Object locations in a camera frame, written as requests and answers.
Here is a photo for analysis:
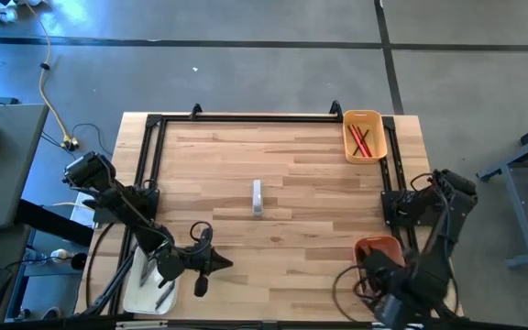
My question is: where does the yellow plastic bin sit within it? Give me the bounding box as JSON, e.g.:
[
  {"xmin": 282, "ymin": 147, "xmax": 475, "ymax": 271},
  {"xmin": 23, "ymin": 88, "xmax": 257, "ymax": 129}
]
[{"xmin": 342, "ymin": 108, "xmax": 390, "ymax": 165}]

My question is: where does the white plug adapter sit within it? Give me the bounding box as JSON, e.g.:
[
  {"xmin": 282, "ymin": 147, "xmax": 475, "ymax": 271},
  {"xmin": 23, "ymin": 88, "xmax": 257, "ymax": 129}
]
[{"xmin": 49, "ymin": 247, "xmax": 75, "ymax": 264}]

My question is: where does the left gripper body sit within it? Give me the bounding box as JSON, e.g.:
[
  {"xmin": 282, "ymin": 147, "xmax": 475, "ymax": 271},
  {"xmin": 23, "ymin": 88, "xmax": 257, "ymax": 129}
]
[{"xmin": 185, "ymin": 226, "xmax": 215, "ymax": 297}]

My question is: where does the black aluminium table frame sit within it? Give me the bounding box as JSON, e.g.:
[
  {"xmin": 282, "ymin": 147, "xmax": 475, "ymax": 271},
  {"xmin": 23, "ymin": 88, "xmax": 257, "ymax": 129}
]
[{"xmin": 78, "ymin": 99, "xmax": 466, "ymax": 323}]

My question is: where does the grey desk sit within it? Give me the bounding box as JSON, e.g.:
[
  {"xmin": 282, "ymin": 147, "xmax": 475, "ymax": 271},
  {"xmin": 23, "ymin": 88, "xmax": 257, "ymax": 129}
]
[{"xmin": 0, "ymin": 104, "xmax": 50, "ymax": 231}]

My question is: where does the yellow floor cable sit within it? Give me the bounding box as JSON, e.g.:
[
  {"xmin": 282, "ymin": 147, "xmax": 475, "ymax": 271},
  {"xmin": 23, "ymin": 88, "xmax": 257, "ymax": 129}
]
[{"xmin": 19, "ymin": 0, "xmax": 81, "ymax": 151}]

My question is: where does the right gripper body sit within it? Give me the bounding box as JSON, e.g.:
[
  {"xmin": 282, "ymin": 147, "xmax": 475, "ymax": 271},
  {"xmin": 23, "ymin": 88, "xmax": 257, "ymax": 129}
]
[{"xmin": 362, "ymin": 249, "xmax": 412, "ymax": 329}]

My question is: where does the brown red pencil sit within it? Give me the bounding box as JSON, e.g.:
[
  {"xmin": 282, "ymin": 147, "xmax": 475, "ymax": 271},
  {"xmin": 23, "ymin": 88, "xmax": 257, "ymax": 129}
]
[{"xmin": 357, "ymin": 126, "xmax": 375, "ymax": 159}]

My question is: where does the grey metal table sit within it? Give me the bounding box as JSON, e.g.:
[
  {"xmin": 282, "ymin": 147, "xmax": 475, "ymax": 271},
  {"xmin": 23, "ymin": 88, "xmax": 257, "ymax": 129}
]
[{"xmin": 475, "ymin": 113, "xmax": 528, "ymax": 270}]

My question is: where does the silver metal bracket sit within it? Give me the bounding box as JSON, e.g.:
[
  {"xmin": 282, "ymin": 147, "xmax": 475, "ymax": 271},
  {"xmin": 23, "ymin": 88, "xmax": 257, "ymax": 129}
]
[
  {"xmin": 371, "ymin": 322, "xmax": 425, "ymax": 330},
  {"xmin": 115, "ymin": 320, "xmax": 169, "ymax": 330}
]

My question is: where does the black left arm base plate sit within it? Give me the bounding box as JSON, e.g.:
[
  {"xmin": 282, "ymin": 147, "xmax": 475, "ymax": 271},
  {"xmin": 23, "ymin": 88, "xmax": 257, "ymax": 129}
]
[{"xmin": 92, "ymin": 191, "xmax": 160, "ymax": 226}]

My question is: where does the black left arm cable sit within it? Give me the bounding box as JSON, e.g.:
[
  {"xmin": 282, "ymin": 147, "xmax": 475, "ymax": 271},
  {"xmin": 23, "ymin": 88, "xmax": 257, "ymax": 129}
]
[{"xmin": 188, "ymin": 220, "xmax": 215, "ymax": 258}]

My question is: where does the black round puck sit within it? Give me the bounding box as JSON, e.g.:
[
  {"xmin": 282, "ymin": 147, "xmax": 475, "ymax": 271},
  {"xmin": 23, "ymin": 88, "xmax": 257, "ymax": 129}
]
[{"xmin": 70, "ymin": 252, "xmax": 89, "ymax": 271}]

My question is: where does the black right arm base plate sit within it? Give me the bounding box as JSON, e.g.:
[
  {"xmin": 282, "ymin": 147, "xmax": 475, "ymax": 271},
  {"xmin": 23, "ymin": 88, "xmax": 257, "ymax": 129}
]
[{"xmin": 379, "ymin": 189, "xmax": 435, "ymax": 229}]

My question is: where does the white paper sheet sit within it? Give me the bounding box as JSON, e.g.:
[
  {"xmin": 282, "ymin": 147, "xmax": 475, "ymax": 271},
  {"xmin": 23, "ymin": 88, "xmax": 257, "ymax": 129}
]
[{"xmin": 68, "ymin": 189, "xmax": 101, "ymax": 229}]

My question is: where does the white eraser stick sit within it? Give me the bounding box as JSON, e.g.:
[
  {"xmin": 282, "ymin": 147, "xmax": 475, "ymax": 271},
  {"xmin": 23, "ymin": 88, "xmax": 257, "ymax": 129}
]
[{"xmin": 251, "ymin": 179, "xmax": 264, "ymax": 217}]

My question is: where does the white plastic bin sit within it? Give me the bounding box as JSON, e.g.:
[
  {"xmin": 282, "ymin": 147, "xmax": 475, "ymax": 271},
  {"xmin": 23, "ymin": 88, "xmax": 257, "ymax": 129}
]
[{"xmin": 121, "ymin": 247, "xmax": 182, "ymax": 317}]

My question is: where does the grey crayon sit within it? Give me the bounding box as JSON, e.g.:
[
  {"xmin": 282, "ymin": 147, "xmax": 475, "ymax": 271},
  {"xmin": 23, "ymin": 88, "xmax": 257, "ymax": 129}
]
[{"xmin": 140, "ymin": 258, "xmax": 156, "ymax": 289}]

